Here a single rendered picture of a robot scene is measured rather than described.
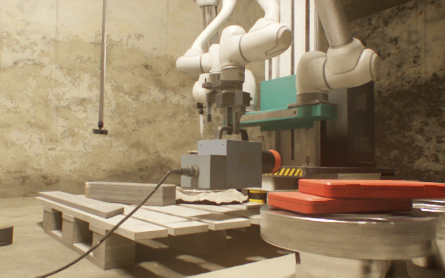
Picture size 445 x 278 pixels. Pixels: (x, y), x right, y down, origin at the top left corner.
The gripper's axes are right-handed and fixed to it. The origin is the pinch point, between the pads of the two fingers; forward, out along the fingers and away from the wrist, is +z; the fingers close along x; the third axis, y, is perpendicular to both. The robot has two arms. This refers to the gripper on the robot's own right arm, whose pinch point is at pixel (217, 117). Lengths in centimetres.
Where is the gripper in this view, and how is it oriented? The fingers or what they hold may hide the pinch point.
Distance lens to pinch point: 188.5
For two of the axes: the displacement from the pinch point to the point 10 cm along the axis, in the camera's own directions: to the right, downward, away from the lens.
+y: 7.3, 0.7, 6.8
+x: -6.8, 0.5, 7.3
